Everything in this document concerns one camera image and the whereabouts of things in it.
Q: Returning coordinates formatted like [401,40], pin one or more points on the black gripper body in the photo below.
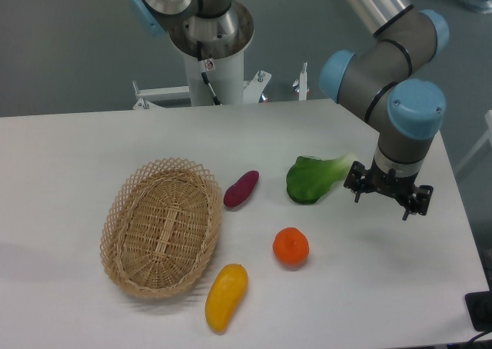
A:
[402,189]

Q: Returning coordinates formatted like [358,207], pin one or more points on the yellow mango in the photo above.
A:
[225,296]

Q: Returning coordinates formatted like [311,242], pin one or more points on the green bok choy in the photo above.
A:
[310,178]

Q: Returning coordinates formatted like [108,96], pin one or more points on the white frame at right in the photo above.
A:
[480,149]

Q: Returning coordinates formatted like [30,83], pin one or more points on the woven wicker basket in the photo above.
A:
[162,229]

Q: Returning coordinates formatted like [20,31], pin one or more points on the black device at edge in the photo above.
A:
[479,309]

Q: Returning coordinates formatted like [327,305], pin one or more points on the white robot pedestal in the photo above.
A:
[213,53]

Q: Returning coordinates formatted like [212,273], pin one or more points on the orange fruit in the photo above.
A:
[291,247]

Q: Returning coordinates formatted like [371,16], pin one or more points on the purple sweet potato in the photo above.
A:
[240,191]

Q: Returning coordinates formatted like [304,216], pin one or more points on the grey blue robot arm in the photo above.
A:
[378,86]

